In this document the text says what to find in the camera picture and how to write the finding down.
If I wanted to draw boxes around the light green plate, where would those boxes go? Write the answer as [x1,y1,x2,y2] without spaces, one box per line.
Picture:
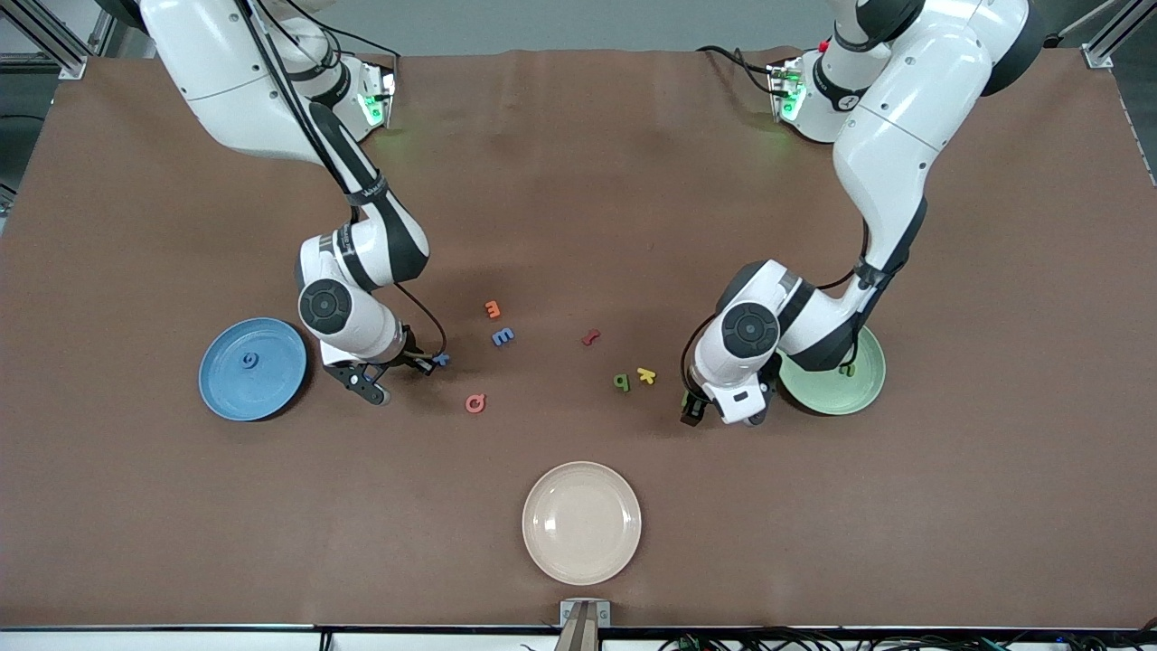
[777,324,887,417]

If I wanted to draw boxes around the cream plate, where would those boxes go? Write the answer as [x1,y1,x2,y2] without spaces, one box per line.
[522,461,643,586]

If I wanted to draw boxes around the blue plate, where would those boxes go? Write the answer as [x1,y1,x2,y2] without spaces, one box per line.
[199,316,308,423]

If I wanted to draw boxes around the brown table cover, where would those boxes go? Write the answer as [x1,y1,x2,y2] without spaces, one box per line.
[0,45,1157,631]

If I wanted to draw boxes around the white table edge panel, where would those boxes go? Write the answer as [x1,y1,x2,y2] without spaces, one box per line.
[0,627,1157,651]

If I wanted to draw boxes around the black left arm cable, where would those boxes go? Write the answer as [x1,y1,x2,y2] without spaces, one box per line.
[687,217,870,394]

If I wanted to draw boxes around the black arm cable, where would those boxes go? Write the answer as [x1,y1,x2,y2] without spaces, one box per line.
[233,0,448,361]
[687,217,870,394]

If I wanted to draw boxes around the grey metal camera bracket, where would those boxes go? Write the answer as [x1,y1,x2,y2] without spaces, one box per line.
[560,599,612,651]

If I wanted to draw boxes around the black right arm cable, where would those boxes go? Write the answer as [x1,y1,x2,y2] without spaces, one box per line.
[233,0,448,361]

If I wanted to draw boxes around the black right base cable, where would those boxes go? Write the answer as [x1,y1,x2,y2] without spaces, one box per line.
[330,27,401,73]

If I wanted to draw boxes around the black base cable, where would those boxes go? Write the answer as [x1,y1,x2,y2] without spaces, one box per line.
[330,27,401,73]
[696,43,783,99]

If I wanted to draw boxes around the black cable bundle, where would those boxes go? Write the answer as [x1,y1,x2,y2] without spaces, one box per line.
[660,627,1157,651]

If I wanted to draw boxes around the black left base cable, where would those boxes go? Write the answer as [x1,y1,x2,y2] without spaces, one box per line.
[696,43,783,99]

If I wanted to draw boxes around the aluminium frame post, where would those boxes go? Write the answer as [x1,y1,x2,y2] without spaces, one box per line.
[1080,0,1157,70]
[0,0,89,79]

